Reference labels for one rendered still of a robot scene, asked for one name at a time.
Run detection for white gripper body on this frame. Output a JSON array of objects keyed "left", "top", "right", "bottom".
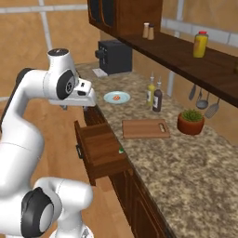
[{"left": 48, "top": 87, "right": 98, "bottom": 109}]

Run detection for closed dark wood drawer front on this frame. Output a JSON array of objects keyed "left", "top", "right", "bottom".
[{"left": 82, "top": 105, "right": 109, "bottom": 126}]

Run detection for pale blue plate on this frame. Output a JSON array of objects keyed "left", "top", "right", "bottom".
[{"left": 102, "top": 90, "right": 132, "bottom": 105}]

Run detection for open dark wood drawer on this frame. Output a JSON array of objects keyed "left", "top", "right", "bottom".
[{"left": 73, "top": 120, "right": 132, "bottom": 187}]

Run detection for wooden cutting board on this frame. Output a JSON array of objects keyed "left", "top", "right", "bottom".
[{"left": 121, "top": 118, "right": 172, "bottom": 139}]

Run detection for white coffee machine tray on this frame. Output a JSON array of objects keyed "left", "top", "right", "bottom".
[{"left": 91, "top": 67, "right": 109, "bottom": 79}]

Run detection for black coffee machine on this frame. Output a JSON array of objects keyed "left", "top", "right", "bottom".
[{"left": 95, "top": 39, "right": 134, "bottom": 76}]

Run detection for yellow oil bottle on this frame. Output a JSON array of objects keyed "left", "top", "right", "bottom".
[{"left": 146, "top": 72, "right": 156, "bottom": 108}]

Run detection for dark sauce bottle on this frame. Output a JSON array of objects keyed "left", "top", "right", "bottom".
[{"left": 152, "top": 76, "right": 164, "bottom": 113}]

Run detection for pale salt shaker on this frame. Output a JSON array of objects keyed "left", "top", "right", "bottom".
[{"left": 141, "top": 21, "right": 151, "bottom": 40}]

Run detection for brown pepper shaker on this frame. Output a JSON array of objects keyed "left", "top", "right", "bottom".
[{"left": 147, "top": 23, "right": 155, "bottom": 42}]

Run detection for green plant in brown pot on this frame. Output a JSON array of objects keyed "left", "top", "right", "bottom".
[{"left": 177, "top": 108, "right": 206, "bottom": 137}]

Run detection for grey hanging spoon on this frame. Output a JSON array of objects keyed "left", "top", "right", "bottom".
[{"left": 188, "top": 83, "right": 197, "bottom": 101}]

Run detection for dark wood base cupboards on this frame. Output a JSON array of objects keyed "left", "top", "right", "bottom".
[{"left": 109, "top": 167, "right": 176, "bottom": 238}]

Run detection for grey hanging ladle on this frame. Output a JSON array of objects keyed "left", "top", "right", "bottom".
[{"left": 195, "top": 87, "right": 210, "bottom": 111}]

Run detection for grey hanging spatula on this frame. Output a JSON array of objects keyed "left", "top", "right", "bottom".
[{"left": 204, "top": 98, "right": 221, "bottom": 120}]

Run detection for yellow bottle with red cap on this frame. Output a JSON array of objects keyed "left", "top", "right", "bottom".
[{"left": 192, "top": 30, "right": 209, "bottom": 60}]

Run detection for black drawer handle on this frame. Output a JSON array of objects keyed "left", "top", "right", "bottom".
[{"left": 75, "top": 144, "right": 85, "bottom": 160}]

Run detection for dark wood wall cupboard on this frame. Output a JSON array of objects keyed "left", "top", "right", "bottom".
[{"left": 86, "top": 0, "right": 164, "bottom": 38}]

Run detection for dark wood wall shelf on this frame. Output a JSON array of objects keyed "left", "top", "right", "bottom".
[{"left": 116, "top": 30, "right": 238, "bottom": 109}]

